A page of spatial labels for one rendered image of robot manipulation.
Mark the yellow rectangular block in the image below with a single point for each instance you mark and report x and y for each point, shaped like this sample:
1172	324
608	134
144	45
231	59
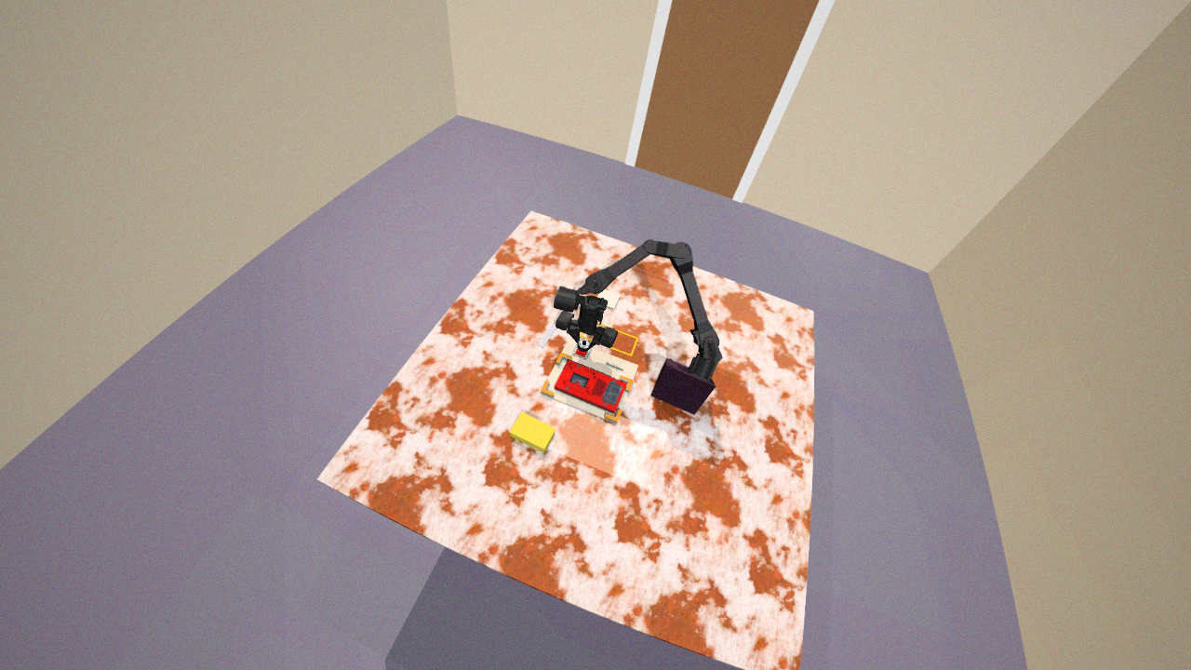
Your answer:
532	432

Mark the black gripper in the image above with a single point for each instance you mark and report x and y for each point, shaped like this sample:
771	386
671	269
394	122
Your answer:
604	336

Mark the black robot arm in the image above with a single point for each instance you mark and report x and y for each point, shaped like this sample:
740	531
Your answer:
679	254

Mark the cream flat square tile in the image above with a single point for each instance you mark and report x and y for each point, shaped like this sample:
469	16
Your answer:
611	297

